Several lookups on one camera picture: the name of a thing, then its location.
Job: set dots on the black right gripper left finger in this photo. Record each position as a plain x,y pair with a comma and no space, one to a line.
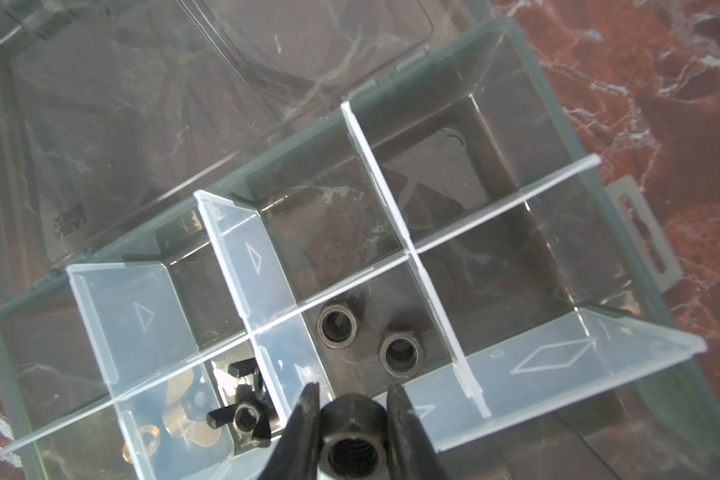
297,452

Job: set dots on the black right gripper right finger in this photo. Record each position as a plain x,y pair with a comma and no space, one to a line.
411,455

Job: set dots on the black hex nut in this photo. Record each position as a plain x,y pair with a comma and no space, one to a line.
353,438
401,354
337,324

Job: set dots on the grey compartment organizer box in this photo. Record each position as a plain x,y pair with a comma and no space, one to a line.
186,184

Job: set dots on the brass wing nut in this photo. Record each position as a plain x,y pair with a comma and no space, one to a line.
172,426

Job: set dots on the black wing nut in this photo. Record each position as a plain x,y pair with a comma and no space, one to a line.
248,415

